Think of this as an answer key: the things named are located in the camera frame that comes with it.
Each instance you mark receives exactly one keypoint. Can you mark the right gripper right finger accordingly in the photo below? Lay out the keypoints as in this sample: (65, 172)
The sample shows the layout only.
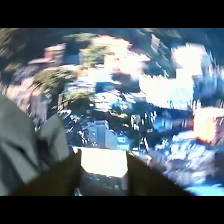
(150, 181)

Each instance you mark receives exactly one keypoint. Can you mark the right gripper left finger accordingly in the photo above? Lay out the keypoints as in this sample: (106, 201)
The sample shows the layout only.
(56, 181)

